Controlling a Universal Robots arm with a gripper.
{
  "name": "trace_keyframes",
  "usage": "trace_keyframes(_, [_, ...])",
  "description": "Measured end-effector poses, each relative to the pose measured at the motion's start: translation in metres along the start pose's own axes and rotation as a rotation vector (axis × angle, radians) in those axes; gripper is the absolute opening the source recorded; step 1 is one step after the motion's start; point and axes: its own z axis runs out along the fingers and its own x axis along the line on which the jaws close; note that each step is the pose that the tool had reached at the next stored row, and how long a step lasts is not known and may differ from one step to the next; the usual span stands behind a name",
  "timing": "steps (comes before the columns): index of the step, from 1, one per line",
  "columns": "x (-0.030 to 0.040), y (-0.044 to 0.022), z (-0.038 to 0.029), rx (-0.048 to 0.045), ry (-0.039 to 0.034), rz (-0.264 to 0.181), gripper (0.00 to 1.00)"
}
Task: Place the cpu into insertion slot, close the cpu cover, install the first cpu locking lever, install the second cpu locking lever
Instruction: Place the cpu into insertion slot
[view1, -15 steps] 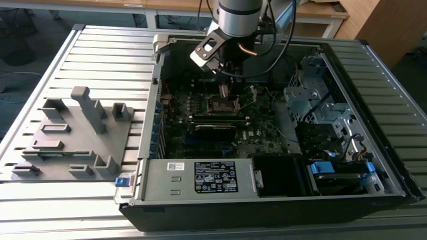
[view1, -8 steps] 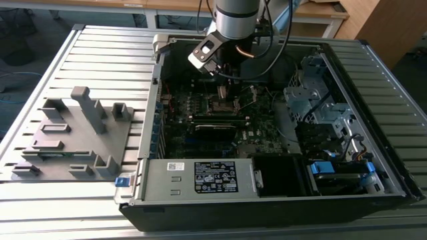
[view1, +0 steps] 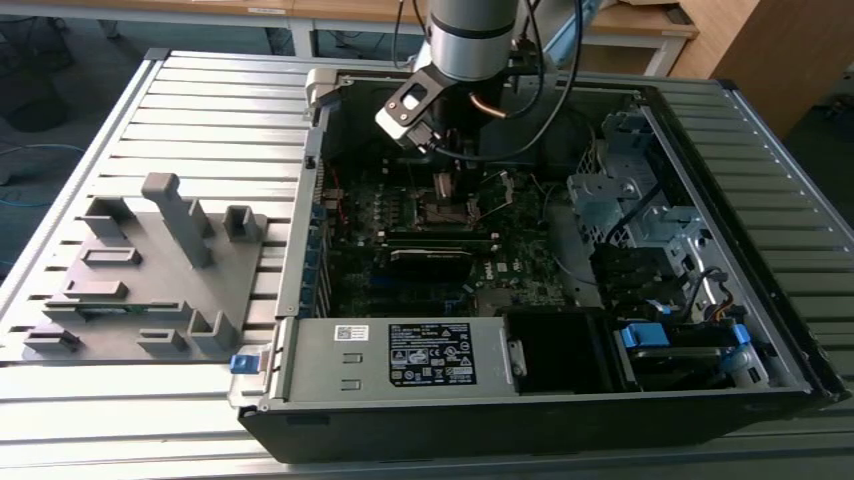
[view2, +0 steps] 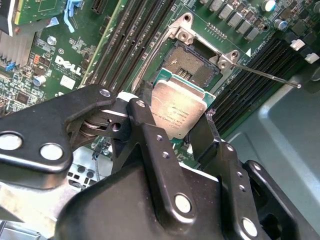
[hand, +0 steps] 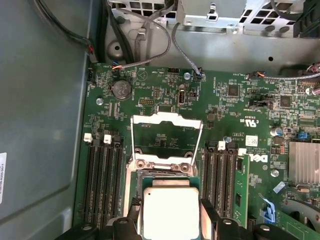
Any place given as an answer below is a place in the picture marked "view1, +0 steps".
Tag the black waste bin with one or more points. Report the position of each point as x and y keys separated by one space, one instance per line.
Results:
x=34 y=75

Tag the black PC case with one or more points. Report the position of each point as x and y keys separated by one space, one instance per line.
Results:
x=534 y=430

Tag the green motherboard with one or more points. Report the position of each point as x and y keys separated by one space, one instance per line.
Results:
x=528 y=260

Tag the grey power supply unit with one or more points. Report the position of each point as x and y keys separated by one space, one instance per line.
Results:
x=321 y=360

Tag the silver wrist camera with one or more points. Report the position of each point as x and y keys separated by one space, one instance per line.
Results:
x=401 y=120

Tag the blue plastic latch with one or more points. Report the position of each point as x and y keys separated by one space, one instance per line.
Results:
x=242 y=364

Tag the grey parts rack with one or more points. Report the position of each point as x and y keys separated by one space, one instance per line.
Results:
x=167 y=280

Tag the metal drive cage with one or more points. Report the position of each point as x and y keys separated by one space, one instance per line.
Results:
x=594 y=195

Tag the wooden cabinet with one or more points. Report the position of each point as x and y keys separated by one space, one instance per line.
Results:
x=788 y=60

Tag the CPU socket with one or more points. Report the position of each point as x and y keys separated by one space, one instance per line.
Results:
x=434 y=215

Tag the black expansion slot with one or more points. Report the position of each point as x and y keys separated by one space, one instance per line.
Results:
x=434 y=234

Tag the green RAM stick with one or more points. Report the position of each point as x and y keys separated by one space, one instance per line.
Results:
x=134 y=310

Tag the grey plastic bracket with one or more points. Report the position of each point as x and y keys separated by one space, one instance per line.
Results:
x=568 y=240

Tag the hard disk in blue carrier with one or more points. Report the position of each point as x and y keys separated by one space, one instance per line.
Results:
x=644 y=335

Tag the black graphics card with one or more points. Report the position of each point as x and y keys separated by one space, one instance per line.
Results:
x=430 y=265

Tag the metal locking lever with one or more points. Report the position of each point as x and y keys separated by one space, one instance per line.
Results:
x=504 y=206

